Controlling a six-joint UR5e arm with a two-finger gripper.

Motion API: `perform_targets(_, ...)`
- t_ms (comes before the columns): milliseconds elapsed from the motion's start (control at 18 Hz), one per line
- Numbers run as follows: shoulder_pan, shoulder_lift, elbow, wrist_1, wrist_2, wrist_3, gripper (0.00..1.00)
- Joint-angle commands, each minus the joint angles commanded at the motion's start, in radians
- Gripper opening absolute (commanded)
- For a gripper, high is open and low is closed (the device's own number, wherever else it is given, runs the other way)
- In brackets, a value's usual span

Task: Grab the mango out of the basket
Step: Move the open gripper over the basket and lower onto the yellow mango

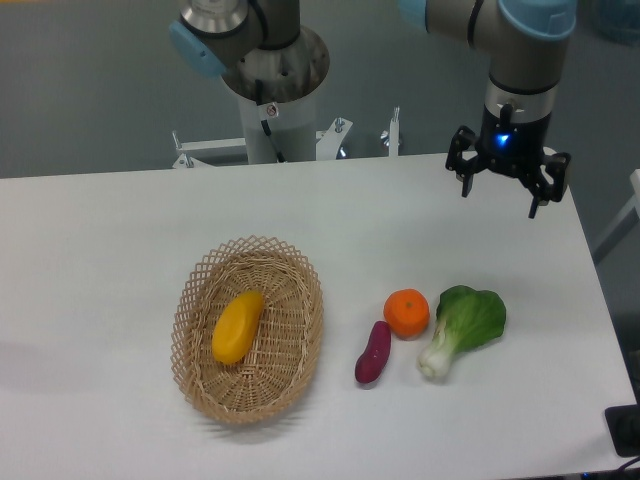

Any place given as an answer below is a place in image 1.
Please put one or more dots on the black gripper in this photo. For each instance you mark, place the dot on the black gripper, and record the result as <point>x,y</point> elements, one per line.
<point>514,150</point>

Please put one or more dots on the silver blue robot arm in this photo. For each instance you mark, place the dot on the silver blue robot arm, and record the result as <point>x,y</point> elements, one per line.
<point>526,42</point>

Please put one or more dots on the woven wicker basket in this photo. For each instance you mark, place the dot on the woven wicker basket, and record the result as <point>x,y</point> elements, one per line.
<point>282,359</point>

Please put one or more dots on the yellow mango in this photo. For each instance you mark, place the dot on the yellow mango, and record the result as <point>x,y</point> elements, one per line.
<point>236,327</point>

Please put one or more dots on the green bok choy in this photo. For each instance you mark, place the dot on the green bok choy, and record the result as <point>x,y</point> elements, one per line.
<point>466,319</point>

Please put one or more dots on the orange tangerine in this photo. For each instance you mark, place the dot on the orange tangerine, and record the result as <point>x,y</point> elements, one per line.
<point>407,312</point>

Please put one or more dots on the purple sweet potato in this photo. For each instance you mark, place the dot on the purple sweet potato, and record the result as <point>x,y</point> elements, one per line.
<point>373,360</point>

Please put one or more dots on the black device at table edge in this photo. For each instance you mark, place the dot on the black device at table edge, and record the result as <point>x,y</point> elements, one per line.
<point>623,426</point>

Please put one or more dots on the white frame at right edge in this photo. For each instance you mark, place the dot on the white frame at right edge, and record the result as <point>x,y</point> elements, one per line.
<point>620,226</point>

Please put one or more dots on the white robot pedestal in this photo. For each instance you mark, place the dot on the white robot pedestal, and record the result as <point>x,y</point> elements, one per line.
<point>276,92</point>

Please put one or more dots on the white metal base frame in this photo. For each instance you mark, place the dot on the white metal base frame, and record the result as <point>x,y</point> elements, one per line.
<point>329,145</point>

